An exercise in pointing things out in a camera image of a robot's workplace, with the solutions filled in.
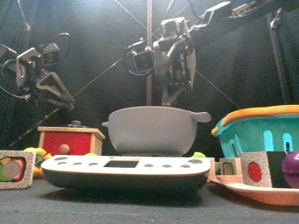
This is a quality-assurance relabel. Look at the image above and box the pink plastic tray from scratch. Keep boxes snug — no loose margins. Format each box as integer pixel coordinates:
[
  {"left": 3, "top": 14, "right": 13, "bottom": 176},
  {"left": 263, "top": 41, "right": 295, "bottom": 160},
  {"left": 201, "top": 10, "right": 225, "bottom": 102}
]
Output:
[{"left": 207, "top": 157, "right": 299, "bottom": 207}]

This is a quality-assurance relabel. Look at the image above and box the small patterned white cube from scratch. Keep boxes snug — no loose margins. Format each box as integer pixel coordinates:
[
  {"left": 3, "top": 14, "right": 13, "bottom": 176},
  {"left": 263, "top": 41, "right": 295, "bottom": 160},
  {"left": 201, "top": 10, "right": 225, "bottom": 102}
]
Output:
[
  {"left": 0, "top": 150, "right": 37, "bottom": 190},
  {"left": 219, "top": 157, "right": 243, "bottom": 176}
]

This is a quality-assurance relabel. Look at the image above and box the slanted black frame pole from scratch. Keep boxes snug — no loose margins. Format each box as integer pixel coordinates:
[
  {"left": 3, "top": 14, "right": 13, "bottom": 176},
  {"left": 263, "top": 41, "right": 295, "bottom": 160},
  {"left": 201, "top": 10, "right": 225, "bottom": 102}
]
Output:
[{"left": 266, "top": 8, "right": 292, "bottom": 105}]

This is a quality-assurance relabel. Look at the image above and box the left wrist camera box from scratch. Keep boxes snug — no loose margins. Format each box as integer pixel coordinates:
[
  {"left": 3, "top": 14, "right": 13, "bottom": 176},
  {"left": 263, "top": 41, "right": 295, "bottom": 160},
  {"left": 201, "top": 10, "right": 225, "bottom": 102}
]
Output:
[{"left": 40, "top": 42, "right": 63, "bottom": 67}]

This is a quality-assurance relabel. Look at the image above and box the grey toy cooking pot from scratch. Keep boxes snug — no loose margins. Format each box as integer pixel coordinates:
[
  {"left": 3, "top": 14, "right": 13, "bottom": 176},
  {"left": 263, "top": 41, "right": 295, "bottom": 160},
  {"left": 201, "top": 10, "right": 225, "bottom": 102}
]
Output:
[{"left": 100, "top": 105, "right": 212, "bottom": 158}]

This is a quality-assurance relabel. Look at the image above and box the teal basket with orange rim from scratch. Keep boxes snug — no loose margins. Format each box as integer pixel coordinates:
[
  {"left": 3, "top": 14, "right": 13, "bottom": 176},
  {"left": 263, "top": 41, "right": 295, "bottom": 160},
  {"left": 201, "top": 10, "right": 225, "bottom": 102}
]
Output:
[{"left": 209, "top": 104, "right": 299, "bottom": 160}]

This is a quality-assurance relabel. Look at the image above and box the patterned cube with red dot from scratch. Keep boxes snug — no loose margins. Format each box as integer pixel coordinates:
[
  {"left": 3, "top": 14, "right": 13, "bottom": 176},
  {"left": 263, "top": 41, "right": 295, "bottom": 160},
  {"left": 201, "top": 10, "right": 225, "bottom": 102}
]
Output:
[{"left": 239, "top": 150, "right": 288, "bottom": 189}]

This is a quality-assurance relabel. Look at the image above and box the yellow orange toy pepper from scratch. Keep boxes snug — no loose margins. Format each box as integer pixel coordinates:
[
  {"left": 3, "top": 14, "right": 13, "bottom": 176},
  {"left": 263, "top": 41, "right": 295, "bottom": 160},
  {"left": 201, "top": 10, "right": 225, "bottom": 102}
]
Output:
[{"left": 23, "top": 146, "right": 53, "bottom": 179}]

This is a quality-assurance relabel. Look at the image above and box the purple toy eggplant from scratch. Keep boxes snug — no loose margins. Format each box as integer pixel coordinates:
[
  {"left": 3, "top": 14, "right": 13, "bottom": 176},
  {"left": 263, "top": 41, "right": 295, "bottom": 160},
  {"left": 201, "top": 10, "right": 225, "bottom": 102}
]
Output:
[{"left": 280, "top": 150, "right": 299, "bottom": 189}]

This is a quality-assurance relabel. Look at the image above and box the white toy kitchen scale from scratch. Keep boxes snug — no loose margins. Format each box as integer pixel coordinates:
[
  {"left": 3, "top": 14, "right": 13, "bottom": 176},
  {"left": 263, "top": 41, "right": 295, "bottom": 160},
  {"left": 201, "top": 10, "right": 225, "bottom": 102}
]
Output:
[{"left": 40, "top": 154, "right": 212, "bottom": 191}]

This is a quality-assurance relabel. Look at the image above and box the vertical metal frame pole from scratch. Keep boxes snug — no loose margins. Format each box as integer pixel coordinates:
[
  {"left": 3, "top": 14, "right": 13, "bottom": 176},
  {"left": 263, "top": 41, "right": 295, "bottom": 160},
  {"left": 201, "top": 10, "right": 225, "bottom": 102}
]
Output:
[{"left": 145, "top": 0, "right": 155, "bottom": 107}]

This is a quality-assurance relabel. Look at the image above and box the green toy pepper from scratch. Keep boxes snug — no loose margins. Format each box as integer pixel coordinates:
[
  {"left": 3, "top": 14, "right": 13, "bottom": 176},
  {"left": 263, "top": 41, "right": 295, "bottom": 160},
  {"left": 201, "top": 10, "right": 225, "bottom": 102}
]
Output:
[{"left": 189, "top": 150, "right": 208, "bottom": 159}]

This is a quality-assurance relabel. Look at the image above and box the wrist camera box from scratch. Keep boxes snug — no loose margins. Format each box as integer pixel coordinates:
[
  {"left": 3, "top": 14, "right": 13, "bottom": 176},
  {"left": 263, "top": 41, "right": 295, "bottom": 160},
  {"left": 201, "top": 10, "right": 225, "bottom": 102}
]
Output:
[
  {"left": 40, "top": 42, "right": 63, "bottom": 67},
  {"left": 132, "top": 50, "right": 156, "bottom": 74}
]

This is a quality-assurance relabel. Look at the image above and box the red wooden coffee grinder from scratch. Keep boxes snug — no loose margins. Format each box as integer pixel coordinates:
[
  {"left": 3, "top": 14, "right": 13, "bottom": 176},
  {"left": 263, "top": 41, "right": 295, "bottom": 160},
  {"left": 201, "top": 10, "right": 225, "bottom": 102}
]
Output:
[{"left": 36, "top": 120, "right": 107, "bottom": 157}]

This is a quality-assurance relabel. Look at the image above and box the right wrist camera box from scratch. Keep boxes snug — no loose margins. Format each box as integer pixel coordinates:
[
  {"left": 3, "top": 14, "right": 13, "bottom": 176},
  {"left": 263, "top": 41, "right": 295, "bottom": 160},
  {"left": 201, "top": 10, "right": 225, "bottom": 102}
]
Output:
[{"left": 132, "top": 50, "right": 156, "bottom": 74}]

